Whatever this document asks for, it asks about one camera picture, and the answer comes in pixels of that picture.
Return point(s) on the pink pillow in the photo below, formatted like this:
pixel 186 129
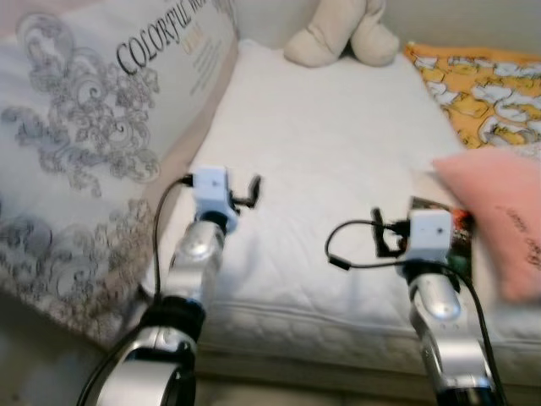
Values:
pixel 499 211

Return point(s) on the orange yellow cartoon blanket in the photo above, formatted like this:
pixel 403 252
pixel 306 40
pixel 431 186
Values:
pixel 482 93

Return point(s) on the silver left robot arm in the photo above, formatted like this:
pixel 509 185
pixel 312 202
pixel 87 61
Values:
pixel 190 262

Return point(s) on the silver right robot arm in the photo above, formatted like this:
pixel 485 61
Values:
pixel 439 313

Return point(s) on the dark cover book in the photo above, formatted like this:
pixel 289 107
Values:
pixel 461 237

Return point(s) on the white bed mattress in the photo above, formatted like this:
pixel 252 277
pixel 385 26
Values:
pixel 321 144

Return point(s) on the beige plush toy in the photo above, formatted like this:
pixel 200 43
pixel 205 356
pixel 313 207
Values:
pixel 330 38

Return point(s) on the white grey-patterned printed quilt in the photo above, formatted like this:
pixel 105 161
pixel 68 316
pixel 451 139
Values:
pixel 68 127

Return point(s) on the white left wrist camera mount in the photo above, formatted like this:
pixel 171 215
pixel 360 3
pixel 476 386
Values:
pixel 211 190

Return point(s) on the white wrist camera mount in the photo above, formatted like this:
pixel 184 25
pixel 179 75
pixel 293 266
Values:
pixel 211 190
pixel 431 237

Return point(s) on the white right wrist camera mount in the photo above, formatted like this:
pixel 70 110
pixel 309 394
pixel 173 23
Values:
pixel 431 237

